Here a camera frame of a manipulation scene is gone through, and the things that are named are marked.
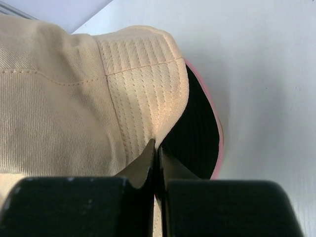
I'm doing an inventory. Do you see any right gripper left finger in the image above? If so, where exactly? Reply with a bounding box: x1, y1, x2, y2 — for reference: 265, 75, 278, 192
0, 140, 156, 237

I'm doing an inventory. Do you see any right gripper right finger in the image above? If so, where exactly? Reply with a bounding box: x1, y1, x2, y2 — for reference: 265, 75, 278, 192
158, 146, 303, 237

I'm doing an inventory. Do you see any left aluminium frame post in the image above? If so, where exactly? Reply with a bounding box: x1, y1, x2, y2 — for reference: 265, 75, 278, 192
0, 1, 36, 20

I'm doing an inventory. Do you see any pink bucket hat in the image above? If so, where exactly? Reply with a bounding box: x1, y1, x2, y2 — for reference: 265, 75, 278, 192
184, 60, 224, 180

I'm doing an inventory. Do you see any black hat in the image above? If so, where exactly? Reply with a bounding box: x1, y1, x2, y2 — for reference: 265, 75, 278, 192
163, 64, 223, 179

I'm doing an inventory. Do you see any beige hat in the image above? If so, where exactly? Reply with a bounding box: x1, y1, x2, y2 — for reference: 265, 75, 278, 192
0, 14, 190, 237

